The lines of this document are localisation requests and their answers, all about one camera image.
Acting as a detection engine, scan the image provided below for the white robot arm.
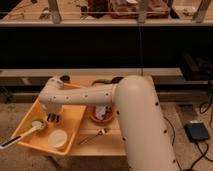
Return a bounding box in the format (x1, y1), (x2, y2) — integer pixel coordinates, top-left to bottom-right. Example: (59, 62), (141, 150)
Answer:
(38, 75), (178, 171)

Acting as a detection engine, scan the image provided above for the yellow plastic tray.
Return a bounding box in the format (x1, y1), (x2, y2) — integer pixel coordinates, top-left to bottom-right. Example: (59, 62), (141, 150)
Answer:
(12, 100), (86, 156)

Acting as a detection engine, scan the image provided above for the small green bowl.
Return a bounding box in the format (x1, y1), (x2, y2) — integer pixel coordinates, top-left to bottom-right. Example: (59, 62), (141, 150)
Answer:
(31, 119), (47, 132)

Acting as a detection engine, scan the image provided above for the white round cup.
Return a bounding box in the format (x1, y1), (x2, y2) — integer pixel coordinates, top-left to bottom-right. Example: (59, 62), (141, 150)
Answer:
(48, 129), (68, 149)

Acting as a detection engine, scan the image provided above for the brown clay bowl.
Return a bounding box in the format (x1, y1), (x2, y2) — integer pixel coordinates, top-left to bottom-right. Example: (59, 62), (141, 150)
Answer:
(88, 105), (115, 125)

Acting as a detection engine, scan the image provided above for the small dark round cap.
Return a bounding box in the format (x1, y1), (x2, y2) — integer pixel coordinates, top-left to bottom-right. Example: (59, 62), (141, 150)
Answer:
(60, 75), (70, 83)

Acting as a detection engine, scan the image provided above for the white crumpled paper in bowl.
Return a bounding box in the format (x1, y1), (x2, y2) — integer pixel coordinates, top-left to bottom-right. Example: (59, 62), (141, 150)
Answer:
(95, 105), (111, 120)

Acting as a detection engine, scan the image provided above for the metal fork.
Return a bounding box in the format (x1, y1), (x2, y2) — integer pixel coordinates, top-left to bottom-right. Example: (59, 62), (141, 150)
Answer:
(78, 127), (110, 145)

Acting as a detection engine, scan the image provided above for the green curved vegetable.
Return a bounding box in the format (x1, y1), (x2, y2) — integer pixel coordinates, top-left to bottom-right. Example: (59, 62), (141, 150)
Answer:
(91, 79), (111, 86)

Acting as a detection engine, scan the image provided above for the dark brown round lid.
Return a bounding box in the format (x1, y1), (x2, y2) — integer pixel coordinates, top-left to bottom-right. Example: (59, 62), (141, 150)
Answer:
(111, 76), (124, 84)

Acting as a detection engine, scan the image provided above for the black foot pedal box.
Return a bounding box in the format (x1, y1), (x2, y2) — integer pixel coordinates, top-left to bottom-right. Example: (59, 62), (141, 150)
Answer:
(184, 123), (211, 142)

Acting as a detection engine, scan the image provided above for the white spoon black handle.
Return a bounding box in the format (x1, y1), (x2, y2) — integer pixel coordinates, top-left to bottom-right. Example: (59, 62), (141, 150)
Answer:
(0, 120), (45, 150)

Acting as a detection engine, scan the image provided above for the black cable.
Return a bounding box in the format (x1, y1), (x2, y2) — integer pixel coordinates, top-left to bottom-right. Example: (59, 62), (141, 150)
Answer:
(163, 79), (213, 171)

